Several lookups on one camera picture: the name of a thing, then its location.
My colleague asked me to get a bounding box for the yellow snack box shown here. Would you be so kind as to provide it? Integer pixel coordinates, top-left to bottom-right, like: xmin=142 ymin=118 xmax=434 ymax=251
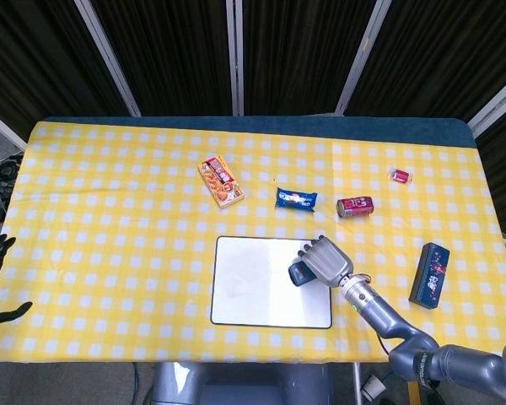
xmin=197 ymin=154 xmax=245 ymax=210

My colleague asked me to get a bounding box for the dark brown curtain panel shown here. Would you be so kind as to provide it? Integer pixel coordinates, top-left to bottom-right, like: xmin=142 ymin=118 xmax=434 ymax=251
xmin=90 ymin=0 xmax=240 ymax=117
xmin=344 ymin=0 xmax=506 ymax=123
xmin=0 ymin=0 xmax=132 ymax=140
xmin=241 ymin=0 xmax=380 ymax=116

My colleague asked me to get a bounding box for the black floor cable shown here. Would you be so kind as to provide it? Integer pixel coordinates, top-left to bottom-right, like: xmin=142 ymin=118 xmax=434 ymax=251
xmin=129 ymin=362 xmax=141 ymax=405

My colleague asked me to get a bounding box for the long dark blue box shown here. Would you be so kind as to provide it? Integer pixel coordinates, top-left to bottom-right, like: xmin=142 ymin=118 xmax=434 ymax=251
xmin=407 ymin=242 xmax=451 ymax=310

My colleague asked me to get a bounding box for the small red candy wrapper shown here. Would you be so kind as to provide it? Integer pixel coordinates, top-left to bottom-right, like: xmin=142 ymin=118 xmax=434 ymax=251
xmin=388 ymin=167 xmax=413 ymax=185

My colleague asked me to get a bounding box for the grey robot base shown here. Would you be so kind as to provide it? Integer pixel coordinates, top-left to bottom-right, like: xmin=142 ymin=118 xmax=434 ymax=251
xmin=151 ymin=361 xmax=336 ymax=405

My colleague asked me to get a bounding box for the white power plug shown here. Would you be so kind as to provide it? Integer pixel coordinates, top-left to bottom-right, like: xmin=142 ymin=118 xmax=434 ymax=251
xmin=360 ymin=366 xmax=385 ymax=400

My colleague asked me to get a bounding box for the black cable bundle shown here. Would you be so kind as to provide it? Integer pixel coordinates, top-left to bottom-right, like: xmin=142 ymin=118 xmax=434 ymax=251
xmin=0 ymin=138 xmax=25 ymax=185

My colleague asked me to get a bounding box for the white dry-erase board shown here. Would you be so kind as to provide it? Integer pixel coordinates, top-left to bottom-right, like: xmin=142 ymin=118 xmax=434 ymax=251
xmin=209 ymin=235 xmax=333 ymax=330

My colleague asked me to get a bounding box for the yellow checkered tablecloth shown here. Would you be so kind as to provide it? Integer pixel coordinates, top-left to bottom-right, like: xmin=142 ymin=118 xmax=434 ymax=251
xmin=0 ymin=121 xmax=506 ymax=365

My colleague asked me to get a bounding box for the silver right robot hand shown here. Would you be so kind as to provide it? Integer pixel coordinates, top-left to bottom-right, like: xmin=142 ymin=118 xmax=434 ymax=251
xmin=297 ymin=235 xmax=355 ymax=289

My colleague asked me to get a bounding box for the blue whiteboard eraser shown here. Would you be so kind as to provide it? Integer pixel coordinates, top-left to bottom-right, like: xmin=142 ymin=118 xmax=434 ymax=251
xmin=288 ymin=260 xmax=321 ymax=287

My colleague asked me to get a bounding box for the white partition frame post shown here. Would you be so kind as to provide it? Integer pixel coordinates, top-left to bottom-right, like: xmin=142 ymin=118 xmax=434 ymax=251
xmin=334 ymin=0 xmax=390 ymax=116
xmin=224 ymin=0 xmax=245 ymax=116
xmin=466 ymin=69 xmax=506 ymax=140
xmin=0 ymin=103 xmax=27 ymax=149
xmin=73 ymin=0 xmax=142 ymax=117

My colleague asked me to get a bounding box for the blue cookie packet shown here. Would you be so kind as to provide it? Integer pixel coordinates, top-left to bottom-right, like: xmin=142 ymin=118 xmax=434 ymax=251
xmin=275 ymin=186 xmax=319 ymax=212

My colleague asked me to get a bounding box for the red drink can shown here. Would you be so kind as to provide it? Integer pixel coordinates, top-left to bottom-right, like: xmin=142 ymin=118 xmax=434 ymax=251
xmin=336 ymin=195 xmax=374 ymax=220

